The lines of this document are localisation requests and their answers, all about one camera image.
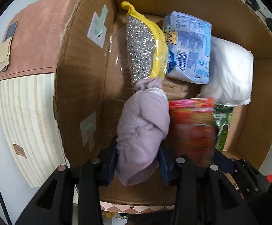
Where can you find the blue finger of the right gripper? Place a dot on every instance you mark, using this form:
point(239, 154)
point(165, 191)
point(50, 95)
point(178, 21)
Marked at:
point(250, 181)

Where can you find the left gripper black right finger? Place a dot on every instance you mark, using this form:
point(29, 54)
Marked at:
point(204, 195)

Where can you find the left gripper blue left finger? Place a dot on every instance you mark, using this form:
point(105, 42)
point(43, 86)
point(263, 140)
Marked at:
point(53, 202)

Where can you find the red snack bag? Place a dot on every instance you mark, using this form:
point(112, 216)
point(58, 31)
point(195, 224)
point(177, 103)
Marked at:
point(192, 131)

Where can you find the green seaweed snack bag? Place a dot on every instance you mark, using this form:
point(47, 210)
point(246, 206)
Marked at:
point(223, 116)

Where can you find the purple fuzzy cloth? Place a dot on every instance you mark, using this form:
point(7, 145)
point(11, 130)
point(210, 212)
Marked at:
point(143, 125)

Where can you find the white soft plastic bag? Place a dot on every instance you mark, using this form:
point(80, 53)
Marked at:
point(230, 74)

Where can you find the yellow silver scrub sponge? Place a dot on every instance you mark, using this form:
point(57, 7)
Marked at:
point(147, 50)

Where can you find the blue tissue pack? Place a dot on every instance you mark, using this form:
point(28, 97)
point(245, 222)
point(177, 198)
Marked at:
point(189, 42)

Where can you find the checkered pink brown tablecloth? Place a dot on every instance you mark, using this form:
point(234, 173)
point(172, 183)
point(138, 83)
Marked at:
point(133, 209)

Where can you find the cream striped mat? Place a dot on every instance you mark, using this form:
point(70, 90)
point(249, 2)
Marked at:
point(29, 125)

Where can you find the beige folded cloth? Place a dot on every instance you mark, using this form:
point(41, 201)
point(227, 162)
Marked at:
point(5, 52)

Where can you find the pink cloth mat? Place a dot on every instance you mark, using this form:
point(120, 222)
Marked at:
point(37, 39)

